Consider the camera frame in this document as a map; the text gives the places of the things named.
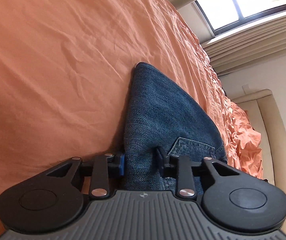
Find cream upholstered headboard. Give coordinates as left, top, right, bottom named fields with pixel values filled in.
left=232, top=89, right=286, bottom=234

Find window with dark frame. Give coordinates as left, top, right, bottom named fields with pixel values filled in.
left=195, top=0, right=286, bottom=36

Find orange bed sheet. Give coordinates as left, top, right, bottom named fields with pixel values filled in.
left=0, top=0, right=264, bottom=240

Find blue denim pants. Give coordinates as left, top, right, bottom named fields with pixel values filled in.
left=124, top=62, right=227, bottom=191

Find beige curtain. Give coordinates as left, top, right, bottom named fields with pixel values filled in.
left=169, top=0, right=286, bottom=75

